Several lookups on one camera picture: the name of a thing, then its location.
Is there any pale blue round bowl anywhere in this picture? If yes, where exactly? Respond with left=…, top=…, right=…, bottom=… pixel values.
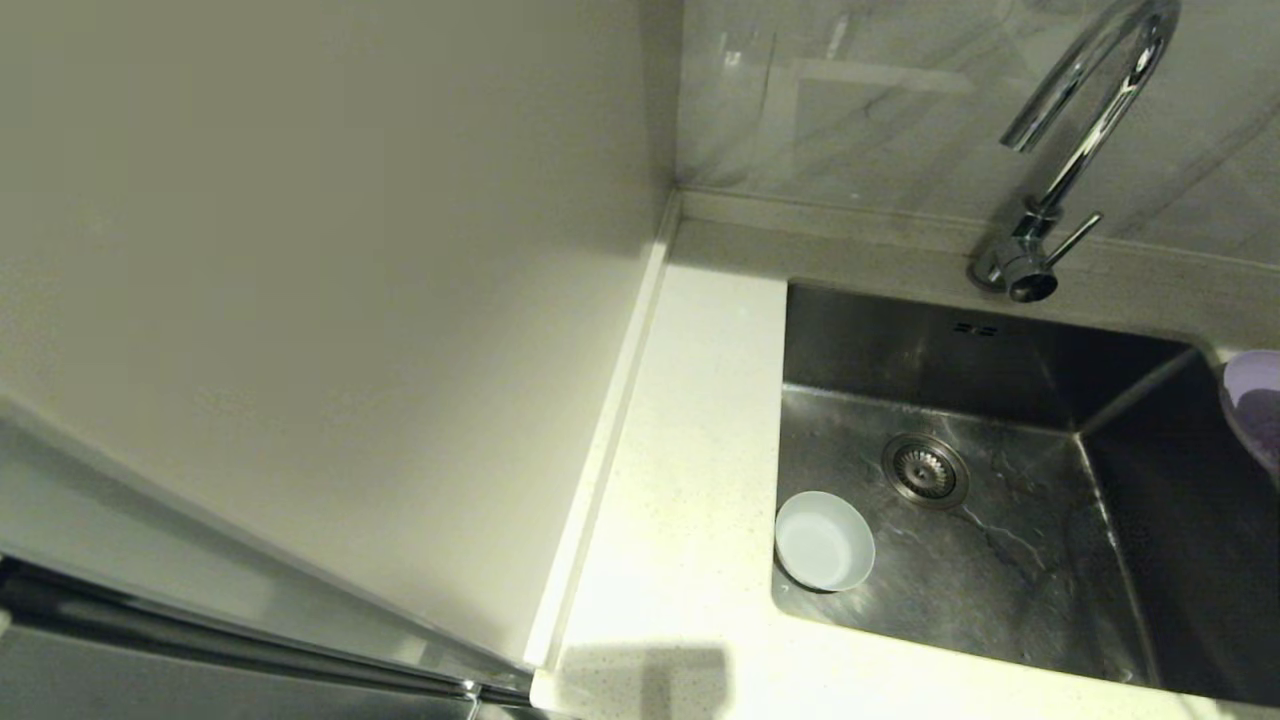
left=775, top=490, right=878, bottom=594

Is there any chrome gooseneck faucet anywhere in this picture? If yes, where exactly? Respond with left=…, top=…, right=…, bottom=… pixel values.
left=968, top=0, right=1183, bottom=304

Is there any purple plate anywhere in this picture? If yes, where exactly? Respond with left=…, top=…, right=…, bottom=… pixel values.
left=1221, top=349, right=1280, bottom=479

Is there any stainless steel sink basin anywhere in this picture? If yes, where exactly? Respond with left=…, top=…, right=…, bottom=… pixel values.
left=770, top=282, right=1280, bottom=706

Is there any round metal drain strainer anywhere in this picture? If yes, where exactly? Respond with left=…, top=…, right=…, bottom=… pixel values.
left=880, top=434, right=969, bottom=510

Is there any tall silver door refrigerator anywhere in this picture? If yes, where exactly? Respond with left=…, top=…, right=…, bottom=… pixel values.
left=0, top=0, right=681, bottom=720

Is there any chrome bar door handle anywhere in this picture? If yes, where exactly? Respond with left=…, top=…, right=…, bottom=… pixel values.
left=0, top=560, right=561, bottom=720

